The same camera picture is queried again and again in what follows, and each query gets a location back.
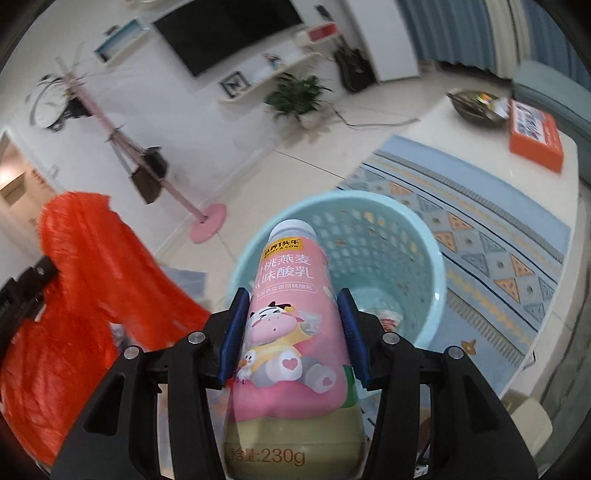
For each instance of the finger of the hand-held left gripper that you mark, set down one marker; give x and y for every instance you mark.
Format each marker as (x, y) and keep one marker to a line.
(27, 290)

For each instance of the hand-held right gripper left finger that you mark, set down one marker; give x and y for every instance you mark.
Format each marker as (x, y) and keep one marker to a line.
(233, 333)

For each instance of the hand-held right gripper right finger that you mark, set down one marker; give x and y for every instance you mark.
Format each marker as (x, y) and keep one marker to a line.
(352, 333)

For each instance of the orange plastic bag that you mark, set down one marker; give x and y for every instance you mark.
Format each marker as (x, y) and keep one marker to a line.
(78, 277)

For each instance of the pink yogurt bottle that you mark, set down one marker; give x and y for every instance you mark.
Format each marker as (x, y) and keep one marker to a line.
(286, 369)

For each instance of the light blue plastic basket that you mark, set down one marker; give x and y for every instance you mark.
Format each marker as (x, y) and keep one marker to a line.
(429, 286)

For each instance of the white plastic cup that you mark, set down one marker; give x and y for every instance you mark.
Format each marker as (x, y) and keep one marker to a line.
(388, 319)

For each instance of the interior doorway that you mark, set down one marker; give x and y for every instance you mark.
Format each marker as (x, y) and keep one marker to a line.
(18, 184)

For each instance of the pink coat rack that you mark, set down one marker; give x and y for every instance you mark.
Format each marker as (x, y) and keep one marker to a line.
(210, 221)

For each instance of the brown hanging bag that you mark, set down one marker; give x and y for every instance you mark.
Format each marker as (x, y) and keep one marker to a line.
(145, 184)

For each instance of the patterned blue rug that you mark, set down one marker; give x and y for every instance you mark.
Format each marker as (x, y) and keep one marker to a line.
(461, 207)

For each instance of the black hanging bag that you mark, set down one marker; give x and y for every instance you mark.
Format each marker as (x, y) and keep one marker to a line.
(156, 161)

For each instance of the beige padded seat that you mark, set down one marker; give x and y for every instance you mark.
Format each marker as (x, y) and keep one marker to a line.
(526, 415)

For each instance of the green potted plant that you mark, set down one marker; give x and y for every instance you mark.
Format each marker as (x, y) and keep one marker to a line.
(293, 97)

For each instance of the dark bowl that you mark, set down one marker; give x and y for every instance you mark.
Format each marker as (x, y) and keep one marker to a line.
(475, 108)

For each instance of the orange box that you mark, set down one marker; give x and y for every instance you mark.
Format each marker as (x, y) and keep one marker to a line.
(535, 134)

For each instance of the small shelf figurine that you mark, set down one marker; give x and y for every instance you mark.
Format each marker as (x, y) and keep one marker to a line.
(273, 61)

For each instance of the white refrigerator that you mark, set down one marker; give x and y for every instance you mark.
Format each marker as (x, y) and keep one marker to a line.
(388, 41)

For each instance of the light blue sofa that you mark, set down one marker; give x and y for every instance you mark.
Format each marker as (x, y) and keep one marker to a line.
(545, 87)

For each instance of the blue and beige curtain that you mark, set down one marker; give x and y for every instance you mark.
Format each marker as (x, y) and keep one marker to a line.
(461, 27)

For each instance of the white wall switch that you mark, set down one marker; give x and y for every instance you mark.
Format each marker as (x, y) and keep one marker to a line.
(54, 171)

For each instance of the black picture frame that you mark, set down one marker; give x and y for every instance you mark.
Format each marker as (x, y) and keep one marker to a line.
(234, 85)

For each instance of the white curved wall shelf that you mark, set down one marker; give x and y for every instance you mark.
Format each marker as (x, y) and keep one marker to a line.
(277, 76)

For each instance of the white wall shelf blue inside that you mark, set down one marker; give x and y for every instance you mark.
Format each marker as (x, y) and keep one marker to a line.
(121, 41)

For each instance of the black wall television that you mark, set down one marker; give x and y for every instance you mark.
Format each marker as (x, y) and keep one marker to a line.
(231, 32)

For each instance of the white wall shelf red inside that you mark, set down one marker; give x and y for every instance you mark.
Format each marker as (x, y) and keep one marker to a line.
(319, 33)

